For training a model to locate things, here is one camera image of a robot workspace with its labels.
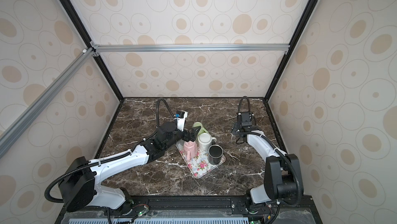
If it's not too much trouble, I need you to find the pink ceramic mug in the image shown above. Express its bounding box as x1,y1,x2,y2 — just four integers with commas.
184,141,198,163

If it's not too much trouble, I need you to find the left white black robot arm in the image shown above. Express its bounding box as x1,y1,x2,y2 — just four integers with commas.
44,98,201,215

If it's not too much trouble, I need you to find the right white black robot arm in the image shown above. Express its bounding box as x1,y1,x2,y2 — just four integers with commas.
231,96,304,207

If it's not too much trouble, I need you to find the light green ceramic mug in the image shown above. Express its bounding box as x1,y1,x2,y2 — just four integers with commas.
192,122,209,136

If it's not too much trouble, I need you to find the white ceramic mug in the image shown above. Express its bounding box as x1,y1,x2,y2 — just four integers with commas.
197,133,217,152

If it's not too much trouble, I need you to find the black metal cup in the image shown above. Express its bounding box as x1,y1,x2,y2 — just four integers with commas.
208,144,223,165

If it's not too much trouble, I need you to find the floral rectangular serving tray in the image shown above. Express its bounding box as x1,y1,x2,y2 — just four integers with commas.
176,140,226,178

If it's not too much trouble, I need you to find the green circuit board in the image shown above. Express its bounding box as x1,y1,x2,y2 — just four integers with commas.
132,204,149,220

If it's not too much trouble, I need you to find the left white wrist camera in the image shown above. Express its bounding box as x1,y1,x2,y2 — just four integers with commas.
175,110,188,131

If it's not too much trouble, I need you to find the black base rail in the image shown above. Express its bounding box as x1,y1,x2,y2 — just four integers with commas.
56,196,322,224

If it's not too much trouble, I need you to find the back aluminium frame bar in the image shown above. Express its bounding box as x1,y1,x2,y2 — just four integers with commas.
94,44,290,52

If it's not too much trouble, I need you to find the aluminium frame bar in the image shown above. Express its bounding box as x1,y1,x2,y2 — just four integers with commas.
1,48,94,157
94,44,290,52

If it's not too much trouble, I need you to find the left aluminium frame bar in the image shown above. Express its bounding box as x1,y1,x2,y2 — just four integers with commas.
1,48,94,157

